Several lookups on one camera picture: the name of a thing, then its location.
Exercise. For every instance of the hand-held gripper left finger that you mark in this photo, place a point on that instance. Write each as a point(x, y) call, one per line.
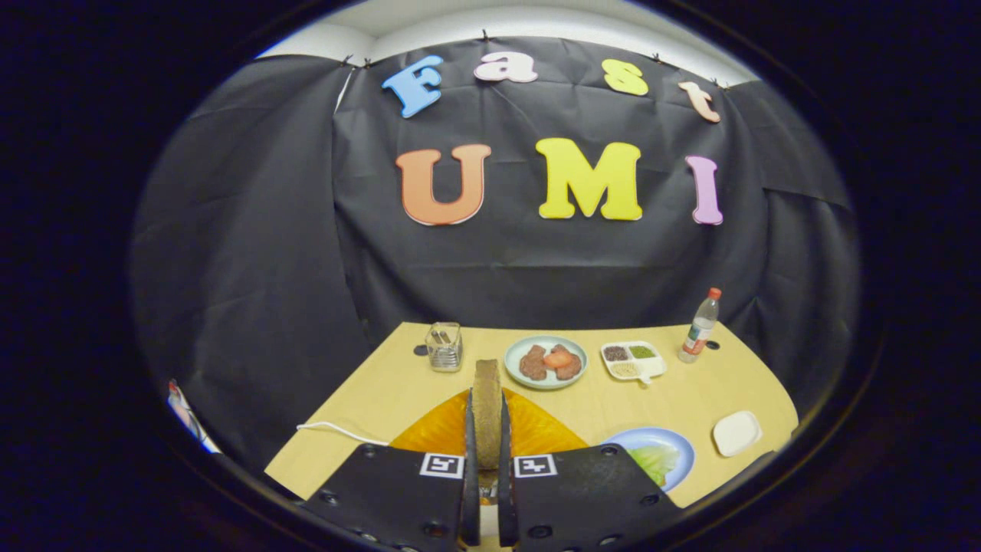
point(391, 498)

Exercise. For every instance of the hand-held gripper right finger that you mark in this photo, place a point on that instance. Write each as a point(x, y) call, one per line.
point(590, 498)

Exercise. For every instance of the green lettuce leaf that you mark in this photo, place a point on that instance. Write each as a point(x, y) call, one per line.
point(655, 464)

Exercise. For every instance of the brown bread slice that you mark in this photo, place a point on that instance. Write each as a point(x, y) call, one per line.
point(487, 414)

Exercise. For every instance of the blue round plate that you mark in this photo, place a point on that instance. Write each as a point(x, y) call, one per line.
point(651, 437)

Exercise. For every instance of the white toaster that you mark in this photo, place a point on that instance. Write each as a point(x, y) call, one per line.
point(489, 529)

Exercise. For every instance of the pale green round plate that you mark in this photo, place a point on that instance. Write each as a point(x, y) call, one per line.
point(546, 381)

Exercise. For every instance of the brown meat slice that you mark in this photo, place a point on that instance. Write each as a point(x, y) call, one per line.
point(533, 363)
point(571, 368)

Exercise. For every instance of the white divided condiment tray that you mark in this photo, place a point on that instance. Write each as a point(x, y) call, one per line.
point(632, 362)

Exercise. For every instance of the red tomato slice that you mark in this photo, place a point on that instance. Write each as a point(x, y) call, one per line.
point(558, 358)

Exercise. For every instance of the white square plate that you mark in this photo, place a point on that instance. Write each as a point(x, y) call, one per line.
point(736, 433)

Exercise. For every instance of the clear red-capped plastic bottle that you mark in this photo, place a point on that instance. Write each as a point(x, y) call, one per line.
point(699, 326)

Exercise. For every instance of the red and white object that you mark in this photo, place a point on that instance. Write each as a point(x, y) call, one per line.
point(188, 418)

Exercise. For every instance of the black backdrop cloth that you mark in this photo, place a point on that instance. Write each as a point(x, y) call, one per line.
point(490, 268)

